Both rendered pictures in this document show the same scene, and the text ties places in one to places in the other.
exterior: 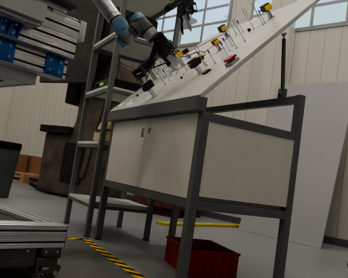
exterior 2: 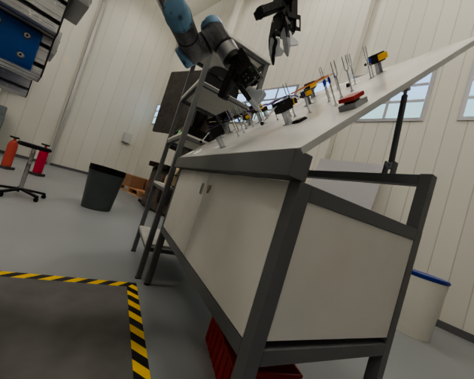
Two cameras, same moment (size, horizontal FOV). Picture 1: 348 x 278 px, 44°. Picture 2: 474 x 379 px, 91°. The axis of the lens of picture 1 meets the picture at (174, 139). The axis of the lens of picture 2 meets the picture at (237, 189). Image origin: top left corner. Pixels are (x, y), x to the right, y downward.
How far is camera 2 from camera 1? 1.40 m
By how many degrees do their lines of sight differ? 3
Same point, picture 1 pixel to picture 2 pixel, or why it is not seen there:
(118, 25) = (172, 10)
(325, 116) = (357, 187)
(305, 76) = (342, 155)
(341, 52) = (374, 140)
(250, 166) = (354, 280)
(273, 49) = not seen: hidden behind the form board
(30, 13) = not seen: outside the picture
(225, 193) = (311, 329)
